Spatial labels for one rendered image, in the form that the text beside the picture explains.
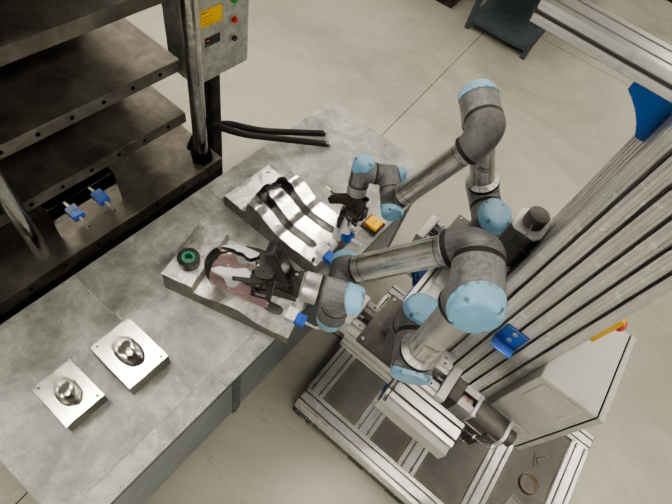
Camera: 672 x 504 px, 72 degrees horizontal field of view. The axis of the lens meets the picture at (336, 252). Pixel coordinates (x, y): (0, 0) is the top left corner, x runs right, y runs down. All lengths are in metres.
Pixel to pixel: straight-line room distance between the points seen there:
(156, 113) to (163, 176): 0.28
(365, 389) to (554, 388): 1.09
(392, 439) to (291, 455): 0.50
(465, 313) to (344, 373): 1.46
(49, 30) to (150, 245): 0.79
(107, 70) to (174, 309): 0.86
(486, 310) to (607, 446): 2.26
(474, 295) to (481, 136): 0.57
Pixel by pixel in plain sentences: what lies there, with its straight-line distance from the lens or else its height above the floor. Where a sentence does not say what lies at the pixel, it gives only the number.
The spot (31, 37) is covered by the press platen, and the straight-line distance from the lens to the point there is 1.61.
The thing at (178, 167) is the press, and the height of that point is 0.79.
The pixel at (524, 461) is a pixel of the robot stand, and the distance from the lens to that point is 2.61.
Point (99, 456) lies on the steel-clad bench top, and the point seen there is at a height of 0.80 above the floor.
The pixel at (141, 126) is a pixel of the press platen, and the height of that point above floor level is 1.04.
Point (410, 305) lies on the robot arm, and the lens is 1.37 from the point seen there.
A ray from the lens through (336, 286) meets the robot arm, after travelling 1.10.
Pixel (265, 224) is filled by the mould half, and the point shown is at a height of 0.89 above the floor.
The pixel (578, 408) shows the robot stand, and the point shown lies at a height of 1.21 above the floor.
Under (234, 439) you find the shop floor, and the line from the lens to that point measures 2.47.
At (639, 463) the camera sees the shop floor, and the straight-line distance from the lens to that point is 3.27.
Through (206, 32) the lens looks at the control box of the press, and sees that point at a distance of 2.04.
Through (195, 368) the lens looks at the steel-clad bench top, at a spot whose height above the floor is 0.80.
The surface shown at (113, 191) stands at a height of 0.86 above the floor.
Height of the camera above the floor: 2.43
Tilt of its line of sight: 56 degrees down
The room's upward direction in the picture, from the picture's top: 19 degrees clockwise
